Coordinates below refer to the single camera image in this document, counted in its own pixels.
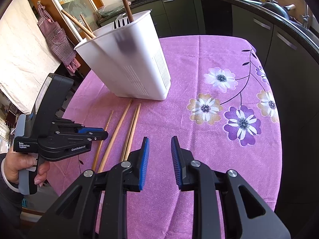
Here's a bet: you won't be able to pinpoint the long light wooden chopstick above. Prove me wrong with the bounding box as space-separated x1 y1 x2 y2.
98 99 133 173

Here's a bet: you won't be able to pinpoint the red-handled chopstick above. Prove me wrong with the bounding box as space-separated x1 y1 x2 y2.
91 110 114 171

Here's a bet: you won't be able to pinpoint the red-patterned wooden chopstick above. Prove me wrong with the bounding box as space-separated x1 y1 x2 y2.
129 103 141 153

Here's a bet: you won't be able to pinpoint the brown chopstick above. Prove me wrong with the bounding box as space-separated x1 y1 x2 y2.
80 14 93 33
80 14 96 39
61 10 96 39
122 0 134 23

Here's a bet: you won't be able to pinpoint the black plastic fork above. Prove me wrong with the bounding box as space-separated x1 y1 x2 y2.
113 15 130 29

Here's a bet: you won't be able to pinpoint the green kitchen cabinets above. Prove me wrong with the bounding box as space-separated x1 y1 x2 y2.
99 0 319 100

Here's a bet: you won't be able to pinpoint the person's left hand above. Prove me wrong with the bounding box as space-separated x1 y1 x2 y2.
3 147 50 187

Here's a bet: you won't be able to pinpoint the pink floral tablecloth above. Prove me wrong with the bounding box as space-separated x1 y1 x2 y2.
47 35 282 239

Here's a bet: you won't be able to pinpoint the white hanging cloth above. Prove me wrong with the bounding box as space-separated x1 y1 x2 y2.
1 0 61 114

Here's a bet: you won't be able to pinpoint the white plastic utensil holder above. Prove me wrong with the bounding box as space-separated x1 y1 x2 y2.
75 10 171 101

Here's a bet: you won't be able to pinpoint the checkered pink apron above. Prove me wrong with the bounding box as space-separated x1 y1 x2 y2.
37 1 81 76

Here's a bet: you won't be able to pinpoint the dark pan by sink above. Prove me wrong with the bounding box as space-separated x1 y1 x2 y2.
261 2 296 20

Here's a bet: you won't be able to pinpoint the chrome sink faucet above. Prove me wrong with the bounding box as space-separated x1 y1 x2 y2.
302 2 310 29

